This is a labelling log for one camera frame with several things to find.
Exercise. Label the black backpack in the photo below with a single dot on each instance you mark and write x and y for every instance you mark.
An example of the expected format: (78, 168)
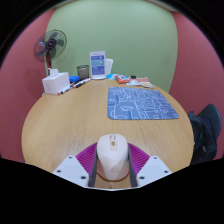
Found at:
(199, 136)

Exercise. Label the cream computer mouse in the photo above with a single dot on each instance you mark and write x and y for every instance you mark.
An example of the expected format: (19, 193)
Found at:
(112, 156)

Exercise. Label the blue patterned mouse pad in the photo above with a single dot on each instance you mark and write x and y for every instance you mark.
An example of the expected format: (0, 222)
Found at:
(141, 104)

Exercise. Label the small blue box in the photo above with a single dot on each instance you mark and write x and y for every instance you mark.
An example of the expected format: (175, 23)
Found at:
(74, 79)

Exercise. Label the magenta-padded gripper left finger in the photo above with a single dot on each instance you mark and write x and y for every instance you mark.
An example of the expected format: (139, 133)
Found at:
(85, 160)

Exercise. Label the black marker pen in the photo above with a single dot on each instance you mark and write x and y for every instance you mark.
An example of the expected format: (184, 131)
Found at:
(84, 81)
(76, 83)

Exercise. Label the red-capped white marker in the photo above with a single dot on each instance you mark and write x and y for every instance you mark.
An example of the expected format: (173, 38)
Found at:
(64, 90)

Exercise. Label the black plastic chair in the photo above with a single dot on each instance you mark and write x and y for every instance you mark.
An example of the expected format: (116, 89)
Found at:
(213, 120)

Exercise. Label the small black object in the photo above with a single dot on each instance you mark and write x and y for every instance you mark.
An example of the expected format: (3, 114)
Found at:
(133, 77)

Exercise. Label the white tissue box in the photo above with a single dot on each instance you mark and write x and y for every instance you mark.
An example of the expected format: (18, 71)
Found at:
(56, 83)

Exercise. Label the light blue packet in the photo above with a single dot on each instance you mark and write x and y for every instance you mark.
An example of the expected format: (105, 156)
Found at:
(111, 76)

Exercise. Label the dark mesh pen cup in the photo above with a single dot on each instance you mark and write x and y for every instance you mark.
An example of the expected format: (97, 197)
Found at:
(83, 71)

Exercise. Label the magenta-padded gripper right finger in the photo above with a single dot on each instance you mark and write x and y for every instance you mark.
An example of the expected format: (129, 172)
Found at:
(140, 160)

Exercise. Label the black standing fan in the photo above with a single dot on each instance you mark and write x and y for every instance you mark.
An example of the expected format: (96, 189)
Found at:
(50, 45)

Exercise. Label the clear plastic snack packet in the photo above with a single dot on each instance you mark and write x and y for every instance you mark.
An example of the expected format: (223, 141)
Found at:
(133, 82)

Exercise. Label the yellow and orange snack packet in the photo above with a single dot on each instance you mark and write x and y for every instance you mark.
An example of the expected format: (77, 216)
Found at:
(144, 82)

